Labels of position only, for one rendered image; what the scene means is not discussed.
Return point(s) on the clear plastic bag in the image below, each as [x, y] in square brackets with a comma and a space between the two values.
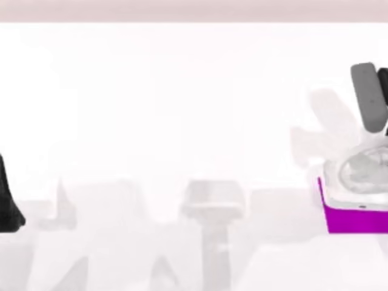
[354, 179]

